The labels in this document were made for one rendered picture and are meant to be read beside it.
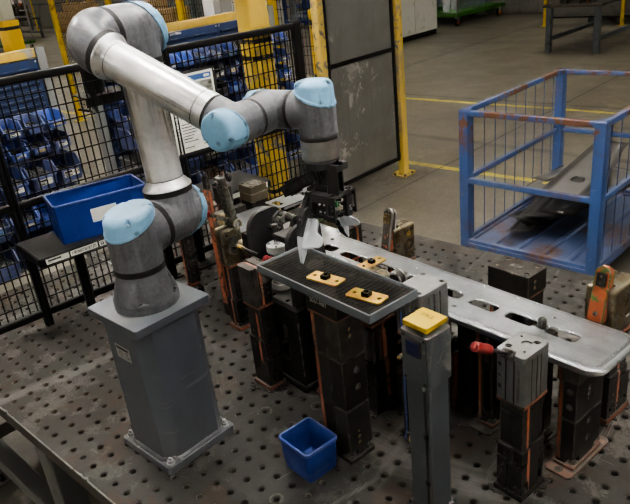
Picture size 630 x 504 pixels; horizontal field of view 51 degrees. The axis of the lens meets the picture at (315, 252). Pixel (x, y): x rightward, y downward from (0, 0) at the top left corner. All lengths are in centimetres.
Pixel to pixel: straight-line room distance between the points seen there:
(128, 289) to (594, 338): 101
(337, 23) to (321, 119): 369
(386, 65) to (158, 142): 400
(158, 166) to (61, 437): 80
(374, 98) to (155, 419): 403
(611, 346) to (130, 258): 103
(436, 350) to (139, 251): 67
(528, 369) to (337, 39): 385
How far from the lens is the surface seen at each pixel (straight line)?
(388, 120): 550
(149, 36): 152
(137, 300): 155
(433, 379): 129
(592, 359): 146
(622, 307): 164
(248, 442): 175
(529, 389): 139
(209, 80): 263
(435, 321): 125
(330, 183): 130
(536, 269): 174
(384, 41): 539
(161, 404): 163
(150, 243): 151
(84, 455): 186
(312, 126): 126
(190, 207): 159
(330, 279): 142
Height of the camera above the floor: 180
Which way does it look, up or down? 24 degrees down
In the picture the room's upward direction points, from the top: 7 degrees counter-clockwise
